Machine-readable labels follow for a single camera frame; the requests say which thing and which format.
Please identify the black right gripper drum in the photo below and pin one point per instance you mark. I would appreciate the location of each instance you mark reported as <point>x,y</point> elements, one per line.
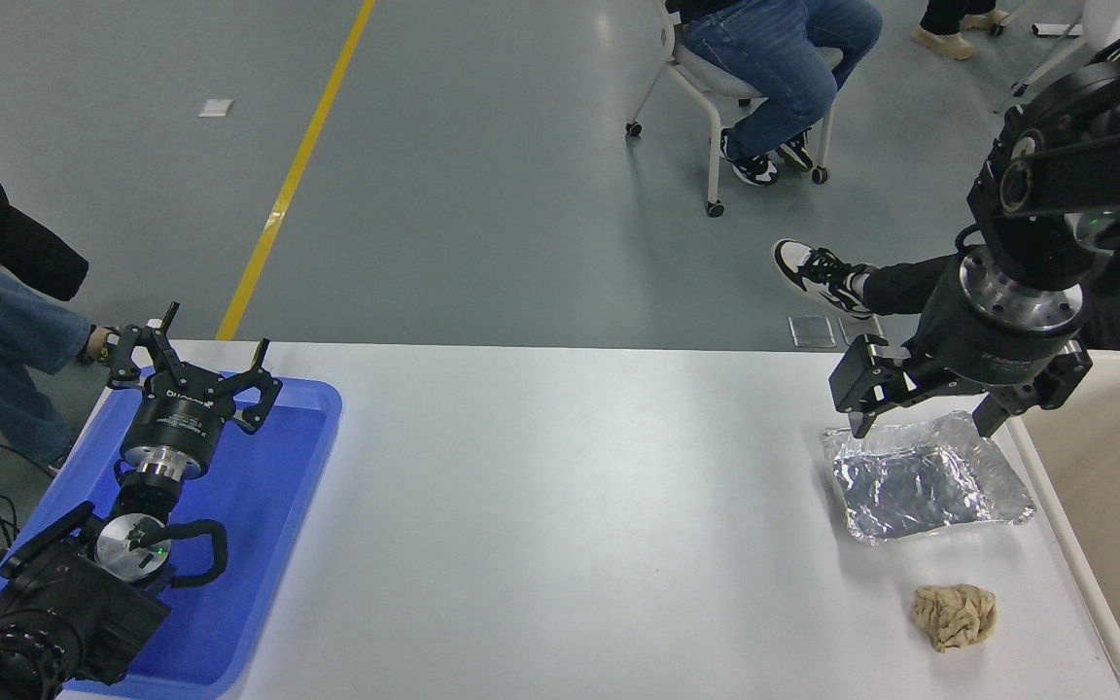
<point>978,340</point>

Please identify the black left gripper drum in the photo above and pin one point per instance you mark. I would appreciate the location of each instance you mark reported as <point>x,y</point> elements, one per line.
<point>181,418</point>

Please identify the crinkled silver foil plate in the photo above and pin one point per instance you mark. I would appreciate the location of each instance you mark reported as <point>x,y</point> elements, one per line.
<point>920,486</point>

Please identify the clear square floor plate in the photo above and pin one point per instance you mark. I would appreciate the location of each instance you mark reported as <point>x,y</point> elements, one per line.
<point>859,327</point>
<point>813,331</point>

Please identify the person with outstretched leg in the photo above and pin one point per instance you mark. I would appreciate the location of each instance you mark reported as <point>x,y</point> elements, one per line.
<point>900,287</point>

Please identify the blue plastic tray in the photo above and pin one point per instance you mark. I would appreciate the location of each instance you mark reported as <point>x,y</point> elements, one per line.
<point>268,506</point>

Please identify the crumpled tan paper ball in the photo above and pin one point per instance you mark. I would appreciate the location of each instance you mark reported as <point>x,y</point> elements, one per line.
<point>954,617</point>

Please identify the white paper scrap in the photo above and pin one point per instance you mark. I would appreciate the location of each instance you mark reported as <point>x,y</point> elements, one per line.
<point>216,108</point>

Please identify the white chair with casters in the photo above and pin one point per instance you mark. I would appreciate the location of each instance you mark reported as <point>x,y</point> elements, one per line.
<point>713,156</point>

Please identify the white leg with caster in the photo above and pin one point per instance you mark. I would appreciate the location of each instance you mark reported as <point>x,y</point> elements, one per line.
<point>1041,53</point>

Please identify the person with tan shoes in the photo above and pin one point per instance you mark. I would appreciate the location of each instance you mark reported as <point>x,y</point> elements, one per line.
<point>944,41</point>

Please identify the person seated on chair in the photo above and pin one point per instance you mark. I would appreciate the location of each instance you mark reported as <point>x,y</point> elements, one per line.
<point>774,58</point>

